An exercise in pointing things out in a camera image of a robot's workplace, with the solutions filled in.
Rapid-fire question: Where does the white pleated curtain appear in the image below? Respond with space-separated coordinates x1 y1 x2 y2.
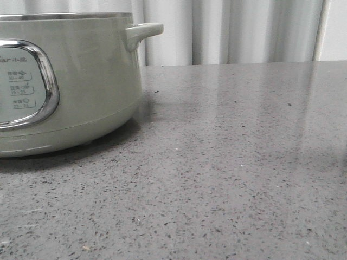
1 1 346 66

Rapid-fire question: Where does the pale green electric cooking pot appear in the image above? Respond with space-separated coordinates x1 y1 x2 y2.
1 12 164 158

